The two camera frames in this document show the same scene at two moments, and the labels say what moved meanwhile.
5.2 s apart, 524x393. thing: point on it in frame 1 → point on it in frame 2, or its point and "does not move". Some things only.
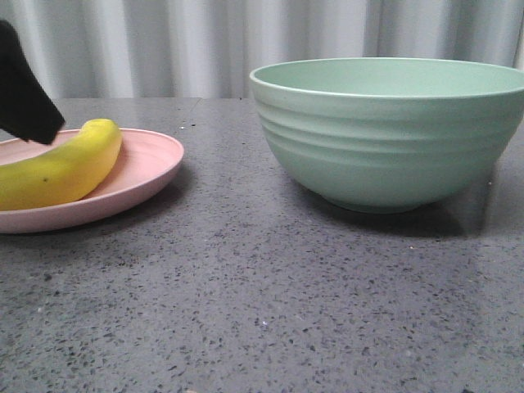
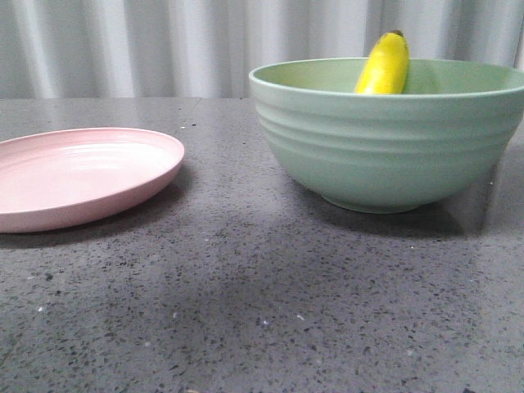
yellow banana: (65, 173) → (385, 69)
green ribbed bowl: (382, 135) does not move
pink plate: (146, 161) does not move
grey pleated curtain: (209, 49) does not move
